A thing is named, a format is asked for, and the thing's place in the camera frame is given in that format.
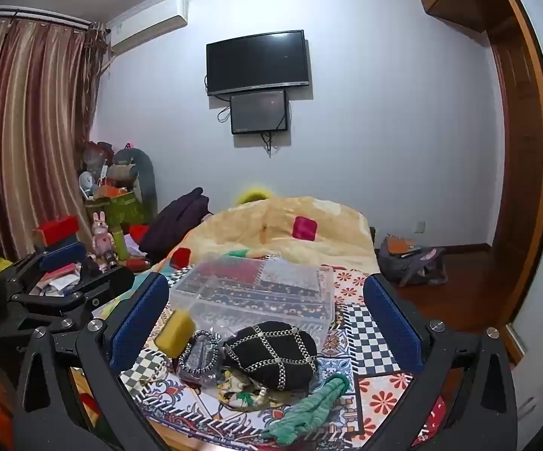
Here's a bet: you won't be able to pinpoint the yellow patchwork blanket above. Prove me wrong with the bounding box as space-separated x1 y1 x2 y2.
159 195 380 278

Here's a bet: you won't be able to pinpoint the grey beaded pouch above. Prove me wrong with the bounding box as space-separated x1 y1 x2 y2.
176 330 225 383

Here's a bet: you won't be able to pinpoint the floral fabric scrunchie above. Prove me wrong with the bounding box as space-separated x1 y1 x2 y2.
215 369 277 409

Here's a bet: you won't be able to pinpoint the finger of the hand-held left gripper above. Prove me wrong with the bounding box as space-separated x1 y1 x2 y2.
0 239 89 292
7 264 137 336

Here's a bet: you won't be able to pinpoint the patterned tile-print tablecloth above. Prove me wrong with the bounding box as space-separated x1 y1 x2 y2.
71 263 446 451

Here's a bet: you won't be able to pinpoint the black wall television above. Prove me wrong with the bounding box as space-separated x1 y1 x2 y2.
206 29 310 97

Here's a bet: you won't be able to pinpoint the red box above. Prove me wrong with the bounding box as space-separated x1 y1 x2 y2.
34 215 80 247

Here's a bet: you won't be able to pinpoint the small black wall monitor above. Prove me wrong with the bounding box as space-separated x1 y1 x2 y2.
230 89 289 135

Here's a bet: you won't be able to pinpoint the green bottle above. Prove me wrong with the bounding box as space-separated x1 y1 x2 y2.
114 225 130 260

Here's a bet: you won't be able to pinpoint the green storage box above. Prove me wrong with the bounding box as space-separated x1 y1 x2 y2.
86 192 152 231

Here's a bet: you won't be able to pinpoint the clear plastic bag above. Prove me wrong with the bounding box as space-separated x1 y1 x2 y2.
83 142 112 172

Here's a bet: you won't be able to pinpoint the yellow-green round cushion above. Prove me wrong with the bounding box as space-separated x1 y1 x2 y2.
235 183 274 205

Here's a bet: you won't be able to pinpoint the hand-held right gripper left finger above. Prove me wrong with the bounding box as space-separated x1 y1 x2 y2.
13 271 170 451

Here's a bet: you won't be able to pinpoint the white curtain rail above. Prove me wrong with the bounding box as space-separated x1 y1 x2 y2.
0 5 91 26

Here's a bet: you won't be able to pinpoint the striped red-beige curtain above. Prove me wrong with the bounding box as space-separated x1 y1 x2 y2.
0 14 112 264

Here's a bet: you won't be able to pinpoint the white air conditioner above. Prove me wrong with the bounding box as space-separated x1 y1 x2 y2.
107 0 190 57

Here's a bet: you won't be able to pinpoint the grey backpack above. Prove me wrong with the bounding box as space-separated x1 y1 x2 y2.
378 234 448 287

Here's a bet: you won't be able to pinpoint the black monitor cables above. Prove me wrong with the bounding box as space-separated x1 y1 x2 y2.
261 129 278 158

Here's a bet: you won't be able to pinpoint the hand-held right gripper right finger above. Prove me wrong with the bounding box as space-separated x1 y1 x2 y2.
360 272 519 451

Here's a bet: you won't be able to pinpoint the dark purple clothing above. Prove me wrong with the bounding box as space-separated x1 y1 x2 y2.
138 187 213 264

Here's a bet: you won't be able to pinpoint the grey plush shark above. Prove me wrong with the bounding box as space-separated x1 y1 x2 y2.
112 148 158 219

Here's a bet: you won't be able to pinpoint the clear plastic storage box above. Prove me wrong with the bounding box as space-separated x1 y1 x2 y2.
170 253 335 346

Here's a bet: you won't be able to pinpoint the wooden door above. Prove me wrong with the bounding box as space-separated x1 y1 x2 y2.
490 23 537 264

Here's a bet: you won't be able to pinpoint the pink bunny plush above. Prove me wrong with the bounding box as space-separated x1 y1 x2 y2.
92 211 115 264

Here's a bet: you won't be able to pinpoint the orange notebook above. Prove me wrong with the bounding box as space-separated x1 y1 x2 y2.
386 236 417 255

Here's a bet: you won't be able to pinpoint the black chain-trimmed bag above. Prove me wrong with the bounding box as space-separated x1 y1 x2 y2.
223 320 319 392

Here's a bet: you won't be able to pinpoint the yellow sponge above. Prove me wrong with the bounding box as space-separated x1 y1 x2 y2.
154 309 197 359

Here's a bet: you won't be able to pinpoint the green scrunchie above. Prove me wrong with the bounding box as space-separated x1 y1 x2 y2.
261 373 351 446

